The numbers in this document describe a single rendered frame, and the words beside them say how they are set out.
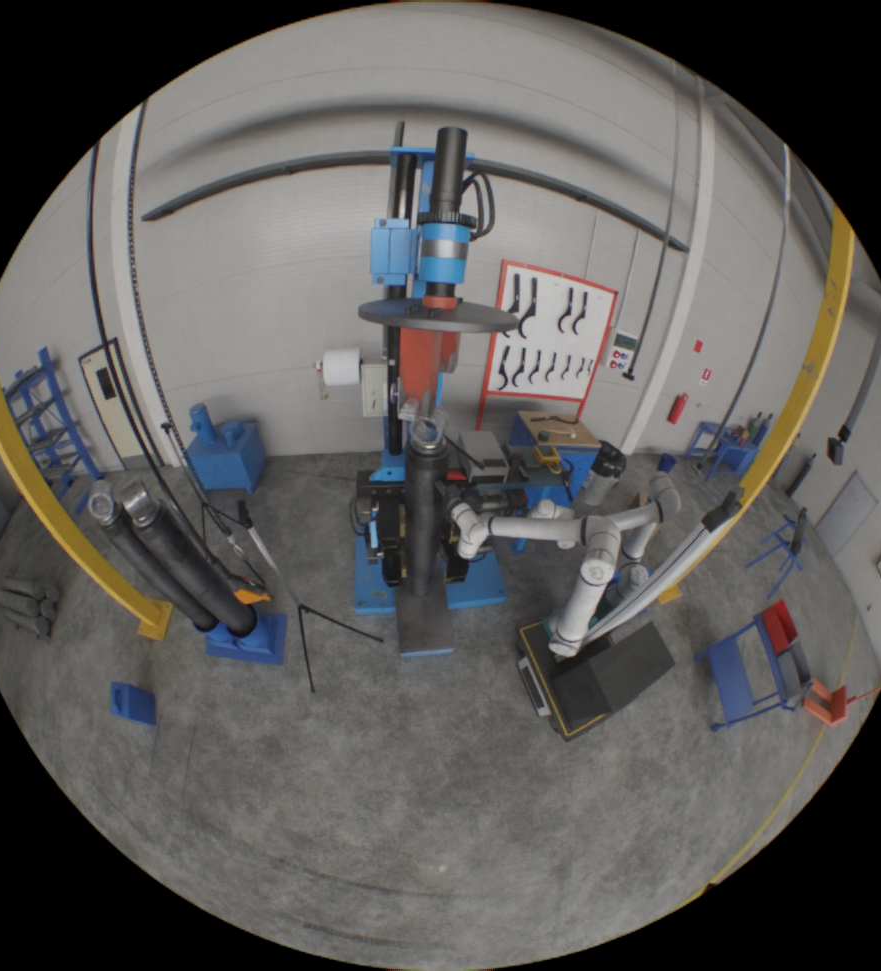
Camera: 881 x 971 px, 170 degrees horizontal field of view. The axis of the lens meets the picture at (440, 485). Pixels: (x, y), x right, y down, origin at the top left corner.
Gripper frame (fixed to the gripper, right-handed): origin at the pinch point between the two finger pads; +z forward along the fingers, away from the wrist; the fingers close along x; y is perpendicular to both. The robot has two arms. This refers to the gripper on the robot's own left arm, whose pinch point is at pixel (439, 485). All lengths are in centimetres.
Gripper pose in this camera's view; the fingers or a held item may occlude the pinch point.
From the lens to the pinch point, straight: 136.5
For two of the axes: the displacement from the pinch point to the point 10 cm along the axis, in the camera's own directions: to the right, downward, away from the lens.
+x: -0.8, 7.3, 6.7
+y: -8.7, 2.8, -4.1
